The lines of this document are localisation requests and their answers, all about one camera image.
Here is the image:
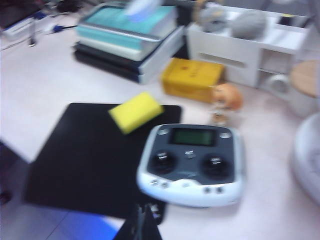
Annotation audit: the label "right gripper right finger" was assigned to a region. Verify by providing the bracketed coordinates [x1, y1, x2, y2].
[145, 202, 164, 240]

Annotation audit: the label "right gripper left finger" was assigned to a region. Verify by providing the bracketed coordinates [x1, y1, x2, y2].
[119, 202, 146, 240]

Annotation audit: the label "yellow cleaning sponge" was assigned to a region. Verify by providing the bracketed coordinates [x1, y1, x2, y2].
[108, 91, 165, 135]

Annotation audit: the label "white grey remote controller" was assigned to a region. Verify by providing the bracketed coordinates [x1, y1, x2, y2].
[135, 123, 248, 209]

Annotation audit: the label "black mouse mat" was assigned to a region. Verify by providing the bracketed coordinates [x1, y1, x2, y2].
[24, 101, 183, 226]

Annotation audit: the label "orange haired anime figurine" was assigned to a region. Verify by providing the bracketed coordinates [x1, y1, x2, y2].
[207, 82, 245, 127]

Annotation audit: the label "yellow rectangular tin box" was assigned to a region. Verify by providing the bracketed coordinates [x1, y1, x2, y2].
[159, 57, 225, 104]

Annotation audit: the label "stacked books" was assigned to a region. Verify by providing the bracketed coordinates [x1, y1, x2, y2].
[72, 24, 186, 84]

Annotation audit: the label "white book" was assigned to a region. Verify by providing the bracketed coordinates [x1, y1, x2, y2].
[73, 41, 148, 62]

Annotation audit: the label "white mug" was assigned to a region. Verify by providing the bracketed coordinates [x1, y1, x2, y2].
[264, 72, 293, 95]

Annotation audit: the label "white desk organizer shelf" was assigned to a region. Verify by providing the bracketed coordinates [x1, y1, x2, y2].
[186, 6, 317, 89]

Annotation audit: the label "light blue box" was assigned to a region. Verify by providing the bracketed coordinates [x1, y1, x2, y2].
[76, 4, 179, 52]

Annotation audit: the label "white canister wooden lid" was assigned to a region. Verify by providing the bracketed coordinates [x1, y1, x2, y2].
[289, 59, 320, 119]

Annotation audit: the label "cream brown plush toy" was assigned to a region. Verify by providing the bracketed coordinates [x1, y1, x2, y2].
[194, 0, 228, 33]

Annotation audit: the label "grey plush toy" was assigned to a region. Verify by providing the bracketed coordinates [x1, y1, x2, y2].
[230, 9, 268, 40]

